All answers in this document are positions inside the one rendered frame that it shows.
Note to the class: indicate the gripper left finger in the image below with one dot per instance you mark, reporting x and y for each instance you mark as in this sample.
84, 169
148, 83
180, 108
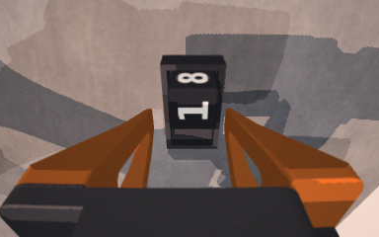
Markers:
96, 162

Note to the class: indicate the dark grey calendar cube with white digit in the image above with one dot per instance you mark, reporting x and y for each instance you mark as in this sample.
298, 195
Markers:
192, 99

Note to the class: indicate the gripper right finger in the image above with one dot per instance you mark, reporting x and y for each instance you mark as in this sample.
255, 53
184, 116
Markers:
327, 185

